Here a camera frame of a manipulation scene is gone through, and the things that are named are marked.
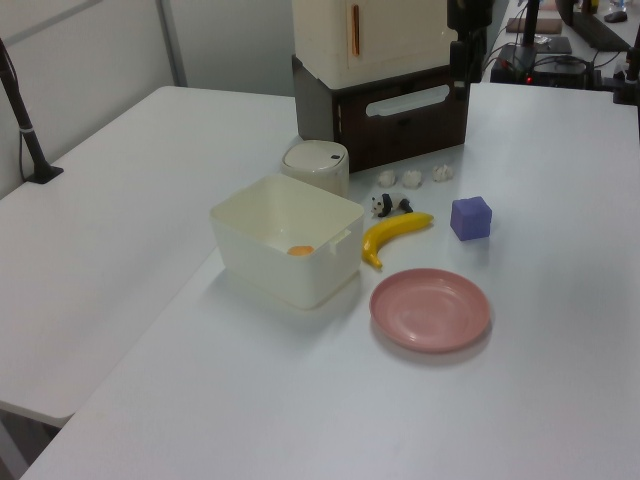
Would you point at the pink plate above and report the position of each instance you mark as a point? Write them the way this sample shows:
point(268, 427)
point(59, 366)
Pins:
point(430, 310)

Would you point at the toasted bread piece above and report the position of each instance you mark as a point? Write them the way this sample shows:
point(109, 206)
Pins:
point(301, 250)

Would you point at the black camera stand pole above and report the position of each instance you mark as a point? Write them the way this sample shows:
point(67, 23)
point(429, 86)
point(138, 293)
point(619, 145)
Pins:
point(30, 140)

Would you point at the cream plastic storage box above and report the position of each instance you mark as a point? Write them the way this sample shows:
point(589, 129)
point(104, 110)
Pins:
point(300, 280)

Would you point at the dark brown drawer box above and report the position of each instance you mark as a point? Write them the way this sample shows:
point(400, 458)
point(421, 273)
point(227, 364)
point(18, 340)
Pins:
point(400, 135)

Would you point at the small cream lidded bin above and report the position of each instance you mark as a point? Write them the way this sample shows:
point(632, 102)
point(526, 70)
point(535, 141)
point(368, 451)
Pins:
point(315, 160)

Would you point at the black electronics box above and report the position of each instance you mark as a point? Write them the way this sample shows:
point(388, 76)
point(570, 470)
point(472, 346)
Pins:
point(550, 67)

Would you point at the yellow toy banana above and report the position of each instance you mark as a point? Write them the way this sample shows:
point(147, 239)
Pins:
point(395, 227)

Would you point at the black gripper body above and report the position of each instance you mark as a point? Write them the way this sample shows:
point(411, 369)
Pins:
point(470, 12)

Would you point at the purple cube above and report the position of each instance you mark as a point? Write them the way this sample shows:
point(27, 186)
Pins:
point(470, 220)

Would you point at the white crumpled dumpling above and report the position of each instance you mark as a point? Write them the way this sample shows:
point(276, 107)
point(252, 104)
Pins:
point(442, 172)
point(388, 178)
point(412, 178)

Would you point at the black background pole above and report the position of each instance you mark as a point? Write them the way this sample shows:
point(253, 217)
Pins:
point(531, 22)

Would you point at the cream toy fridge cabinet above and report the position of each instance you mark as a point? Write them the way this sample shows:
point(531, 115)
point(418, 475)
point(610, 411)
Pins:
point(390, 35)

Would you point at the black clamp stand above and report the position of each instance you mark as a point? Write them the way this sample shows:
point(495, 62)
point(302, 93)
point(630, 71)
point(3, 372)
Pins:
point(625, 90)

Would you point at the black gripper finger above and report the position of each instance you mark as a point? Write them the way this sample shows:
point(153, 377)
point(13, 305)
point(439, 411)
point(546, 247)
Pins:
point(478, 62)
point(456, 70)

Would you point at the black keyboard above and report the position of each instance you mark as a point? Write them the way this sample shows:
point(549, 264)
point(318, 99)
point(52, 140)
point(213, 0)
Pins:
point(595, 30)

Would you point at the black computer mouse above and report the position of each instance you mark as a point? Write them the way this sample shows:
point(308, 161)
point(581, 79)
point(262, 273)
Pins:
point(616, 17)

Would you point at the black white panda figurine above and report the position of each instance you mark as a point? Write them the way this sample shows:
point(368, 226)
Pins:
point(392, 204)

